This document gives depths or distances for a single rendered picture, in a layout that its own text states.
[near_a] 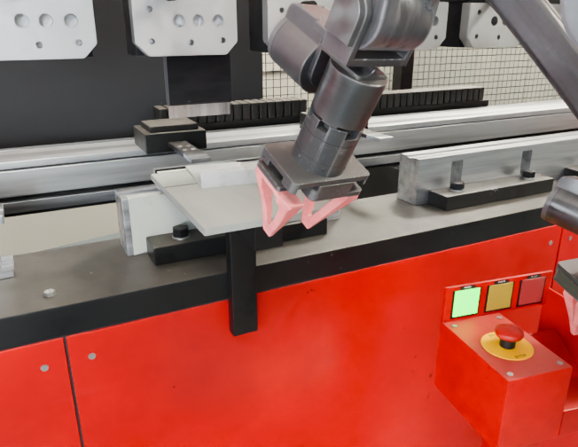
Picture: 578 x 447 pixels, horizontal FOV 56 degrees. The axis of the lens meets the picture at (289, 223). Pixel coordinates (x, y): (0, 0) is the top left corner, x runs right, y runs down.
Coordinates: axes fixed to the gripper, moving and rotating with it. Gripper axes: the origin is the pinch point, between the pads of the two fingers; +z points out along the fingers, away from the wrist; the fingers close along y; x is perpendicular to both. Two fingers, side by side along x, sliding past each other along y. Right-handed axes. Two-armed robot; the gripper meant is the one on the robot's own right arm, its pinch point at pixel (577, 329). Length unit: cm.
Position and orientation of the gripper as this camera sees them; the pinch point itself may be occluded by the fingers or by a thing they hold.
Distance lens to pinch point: 90.4
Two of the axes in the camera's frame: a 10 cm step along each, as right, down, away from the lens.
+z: -0.6, 8.3, 5.6
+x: -9.5, 1.3, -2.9
